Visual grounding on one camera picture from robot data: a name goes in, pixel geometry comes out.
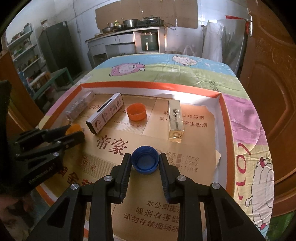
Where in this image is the light orange bottle cap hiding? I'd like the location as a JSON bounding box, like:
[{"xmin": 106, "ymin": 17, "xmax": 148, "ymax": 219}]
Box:
[{"xmin": 66, "ymin": 123, "xmax": 83, "ymax": 136}]

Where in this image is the blue bottle cap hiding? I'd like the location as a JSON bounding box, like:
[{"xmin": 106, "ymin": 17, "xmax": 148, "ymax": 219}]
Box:
[{"xmin": 132, "ymin": 146, "xmax": 159, "ymax": 175}]

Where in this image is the clear plastic rectangular box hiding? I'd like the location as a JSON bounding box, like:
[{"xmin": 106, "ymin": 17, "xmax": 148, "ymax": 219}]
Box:
[{"xmin": 65, "ymin": 91, "xmax": 95, "ymax": 122}]

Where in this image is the white black rectangular box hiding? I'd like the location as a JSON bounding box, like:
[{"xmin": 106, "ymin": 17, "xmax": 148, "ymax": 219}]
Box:
[{"xmin": 86, "ymin": 93, "xmax": 123, "ymax": 135}]

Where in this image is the green cardboard carton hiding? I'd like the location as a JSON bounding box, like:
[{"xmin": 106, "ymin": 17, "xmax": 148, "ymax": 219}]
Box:
[{"xmin": 265, "ymin": 211, "xmax": 295, "ymax": 240}]

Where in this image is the colourful cartoon bed sheet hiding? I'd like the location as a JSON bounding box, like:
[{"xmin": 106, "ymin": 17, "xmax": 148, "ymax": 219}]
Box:
[{"xmin": 39, "ymin": 54, "xmax": 274, "ymax": 235}]

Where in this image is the orange bottle cap in tray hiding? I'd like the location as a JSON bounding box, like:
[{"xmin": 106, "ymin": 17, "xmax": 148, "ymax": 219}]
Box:
[{"xmin": 126, "ymin": 103, "xmax": 147, "ymax": 121}]

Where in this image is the white storage shelf rack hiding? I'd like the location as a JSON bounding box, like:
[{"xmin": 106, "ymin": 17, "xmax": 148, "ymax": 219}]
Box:
[{"xmin": 8, "ymin": 23, "xmax": 46, "ymax": 96}]

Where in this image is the dark refrigerator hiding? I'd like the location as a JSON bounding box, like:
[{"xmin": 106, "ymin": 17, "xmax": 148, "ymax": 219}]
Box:
[{"xmin": 38, "ymin": 21, "xmax": 82, "ymax": 78}]

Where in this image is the shallow orange cardboard tray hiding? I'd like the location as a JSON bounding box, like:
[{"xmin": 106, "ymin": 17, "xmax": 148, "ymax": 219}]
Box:
[{"xmin": 34, "ymin": 81, "xmax": 236, "ymax": 241}]

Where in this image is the gold rectangular box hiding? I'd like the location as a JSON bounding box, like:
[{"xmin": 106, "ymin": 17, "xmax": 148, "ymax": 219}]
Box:
[{"xmin": 168, "ymin": 99, "xmax": 185, "ymax": 143}]

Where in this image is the black frying pan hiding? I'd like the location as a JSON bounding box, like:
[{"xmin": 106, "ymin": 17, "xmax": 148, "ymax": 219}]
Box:
[{"xmin": 102, "ymin": 26, "xmax": 118, "ymax": 34}]

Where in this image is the white kitchen counter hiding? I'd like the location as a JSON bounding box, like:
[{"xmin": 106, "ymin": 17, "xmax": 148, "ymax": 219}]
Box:
[{"xmin": 86, "ymin": 27, "xmax": 167, "ymax": 68}]

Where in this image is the green air fryer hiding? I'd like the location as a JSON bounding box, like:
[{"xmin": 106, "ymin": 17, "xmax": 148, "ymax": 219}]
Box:
[{"xmin": 141, "ymin": 32, "xmax": 159, "ymax": 51}]

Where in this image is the steel cooking pot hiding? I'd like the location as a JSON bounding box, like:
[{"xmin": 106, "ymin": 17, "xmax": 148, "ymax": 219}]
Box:
[{"xmin": 123, "ymin": 19, "xmax": 138, "ymax": 29}]

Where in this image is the black gas stove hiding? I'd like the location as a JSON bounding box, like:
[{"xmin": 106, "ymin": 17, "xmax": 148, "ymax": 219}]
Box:
[{"xmin": 137, "ymin": 16, "xmax": 164, "ymax": 28}]

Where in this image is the brown wooden door right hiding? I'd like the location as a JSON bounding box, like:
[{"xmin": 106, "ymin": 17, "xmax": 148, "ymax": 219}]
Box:
[{"xmin": 239, "ymin": 1, "xmax": 295, "ymax": 216}]

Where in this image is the cardboard sheet on wall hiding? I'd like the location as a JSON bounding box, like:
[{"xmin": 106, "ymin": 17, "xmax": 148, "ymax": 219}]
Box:
[{"xmin": 95, "ymin": 0, "xmax": 198, "ymax": 30}]

